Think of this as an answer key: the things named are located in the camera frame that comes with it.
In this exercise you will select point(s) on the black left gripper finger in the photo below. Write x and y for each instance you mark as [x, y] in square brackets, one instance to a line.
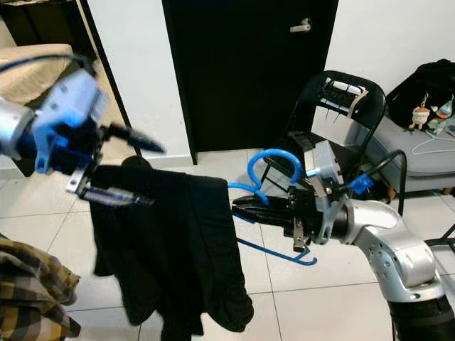
[135, 140]
[114, 195]

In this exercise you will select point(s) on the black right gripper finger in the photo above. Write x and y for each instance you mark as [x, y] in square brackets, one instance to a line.
[263, 219]
[263, 202]

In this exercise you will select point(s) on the blue plastic hanger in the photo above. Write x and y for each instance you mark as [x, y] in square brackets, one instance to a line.
[277, 152]

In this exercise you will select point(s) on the black garment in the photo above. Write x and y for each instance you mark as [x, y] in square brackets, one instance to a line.
[170, 249]

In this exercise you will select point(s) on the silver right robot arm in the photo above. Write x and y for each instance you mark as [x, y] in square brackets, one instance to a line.
[398, 249]

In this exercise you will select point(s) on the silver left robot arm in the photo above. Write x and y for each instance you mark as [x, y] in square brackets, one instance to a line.
[12, 128]

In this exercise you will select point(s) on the black white clip hanger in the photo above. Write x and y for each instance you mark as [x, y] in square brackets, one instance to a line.
[345, 92]

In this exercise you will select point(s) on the black folding chair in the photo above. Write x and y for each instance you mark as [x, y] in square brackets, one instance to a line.
[277, 170]

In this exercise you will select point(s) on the black game controller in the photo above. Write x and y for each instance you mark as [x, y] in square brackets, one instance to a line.
[302, 141]

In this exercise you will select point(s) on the grey storage ottoman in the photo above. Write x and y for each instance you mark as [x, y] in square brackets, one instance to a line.
[412, 163]

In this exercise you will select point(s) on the black door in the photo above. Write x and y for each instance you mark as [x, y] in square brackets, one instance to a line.
[249, 78]

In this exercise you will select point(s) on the yellow grey plaid shirt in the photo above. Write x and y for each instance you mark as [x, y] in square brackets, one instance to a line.
[32, 291]

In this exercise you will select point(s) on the black backpack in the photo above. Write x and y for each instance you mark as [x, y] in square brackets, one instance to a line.
[426, 82]

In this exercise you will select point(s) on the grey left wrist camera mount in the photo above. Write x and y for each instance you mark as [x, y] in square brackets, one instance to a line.
[71, 99]

